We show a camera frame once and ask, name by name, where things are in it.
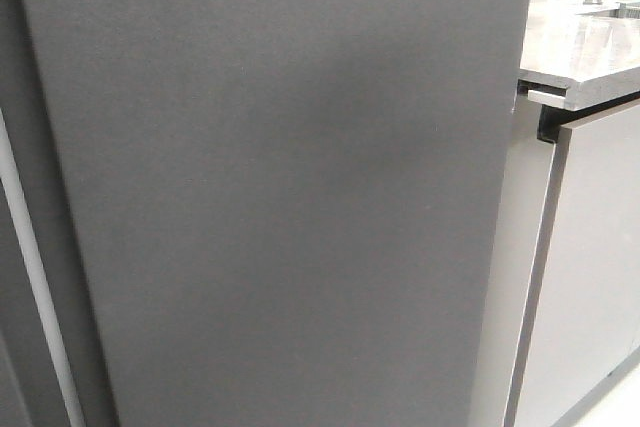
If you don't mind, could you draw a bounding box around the dark grey fridge door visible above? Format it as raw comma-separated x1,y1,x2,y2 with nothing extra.
1,0,120,426
23,0,529,426

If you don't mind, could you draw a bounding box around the white kitchen cabinet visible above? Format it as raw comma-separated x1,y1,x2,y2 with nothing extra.
468,93,639,426

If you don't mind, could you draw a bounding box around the grey stone countertop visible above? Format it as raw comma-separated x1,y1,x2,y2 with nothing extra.
519,3,639,112

